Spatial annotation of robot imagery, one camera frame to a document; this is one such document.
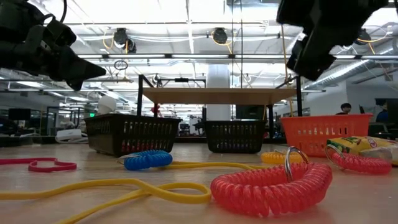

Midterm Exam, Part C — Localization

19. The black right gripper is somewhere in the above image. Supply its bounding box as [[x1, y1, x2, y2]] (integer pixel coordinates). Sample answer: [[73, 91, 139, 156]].
[[275, 0, 389, 82]]

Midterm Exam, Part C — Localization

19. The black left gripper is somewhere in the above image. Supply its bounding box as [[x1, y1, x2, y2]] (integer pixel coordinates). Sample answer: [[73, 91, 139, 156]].
[[0, 26, 107, 91]]

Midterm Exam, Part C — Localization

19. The orange plastic basket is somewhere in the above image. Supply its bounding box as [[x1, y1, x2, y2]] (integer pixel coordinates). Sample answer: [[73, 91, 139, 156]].
[[279, 113, 374, 158]]

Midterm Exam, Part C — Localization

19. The red rubber band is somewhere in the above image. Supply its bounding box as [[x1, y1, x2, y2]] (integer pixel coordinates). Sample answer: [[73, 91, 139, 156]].
[[0, 157, 78, 174]]

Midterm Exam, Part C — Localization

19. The orange coil keychain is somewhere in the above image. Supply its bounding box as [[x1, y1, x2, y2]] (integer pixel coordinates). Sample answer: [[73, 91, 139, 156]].
[[260, 150, 309, 166]]

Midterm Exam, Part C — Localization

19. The blue coil keychain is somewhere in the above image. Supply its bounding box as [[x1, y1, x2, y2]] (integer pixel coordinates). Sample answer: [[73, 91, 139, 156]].
[[116, 149, 174, 172]]

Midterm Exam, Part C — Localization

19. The red coil keychain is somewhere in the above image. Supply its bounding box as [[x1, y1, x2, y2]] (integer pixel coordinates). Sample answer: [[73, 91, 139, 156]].
[[324, 144, 393, 175], [210, 146, 333, 218]]

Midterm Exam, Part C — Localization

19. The large black plastic basket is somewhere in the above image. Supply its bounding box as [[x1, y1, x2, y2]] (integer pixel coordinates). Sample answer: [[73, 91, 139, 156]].
[[83, 113, 183, 158]]

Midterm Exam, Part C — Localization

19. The person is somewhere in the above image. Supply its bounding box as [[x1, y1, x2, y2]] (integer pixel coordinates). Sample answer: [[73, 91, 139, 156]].
[[375, 100, 389, 123], [335, 102, 352, 115]]

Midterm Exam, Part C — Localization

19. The black monitor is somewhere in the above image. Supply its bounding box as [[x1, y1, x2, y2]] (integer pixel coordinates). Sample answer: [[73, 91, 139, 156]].
[[8, 108, 32, 121], [235, 105, 267, 121]]

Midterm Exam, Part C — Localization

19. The small black plastic basket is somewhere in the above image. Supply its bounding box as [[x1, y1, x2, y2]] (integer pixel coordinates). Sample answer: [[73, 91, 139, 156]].
[[203, 119, 267, 154]]

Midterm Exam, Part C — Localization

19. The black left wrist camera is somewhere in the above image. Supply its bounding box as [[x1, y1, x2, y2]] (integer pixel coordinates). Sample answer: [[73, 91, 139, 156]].
[[43, 17, 78, 48]]

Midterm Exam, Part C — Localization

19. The black ceiling cable reel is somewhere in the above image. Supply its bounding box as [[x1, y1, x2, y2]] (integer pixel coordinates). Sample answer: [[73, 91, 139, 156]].
[[211, 27, 229, 45], [112, 27, 137, 54], [356, 27, 373, 47]]

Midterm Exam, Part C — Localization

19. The wooden shelf riser black frame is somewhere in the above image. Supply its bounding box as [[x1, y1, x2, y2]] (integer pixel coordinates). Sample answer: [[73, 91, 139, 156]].
[[136, 73, 304, 143]]

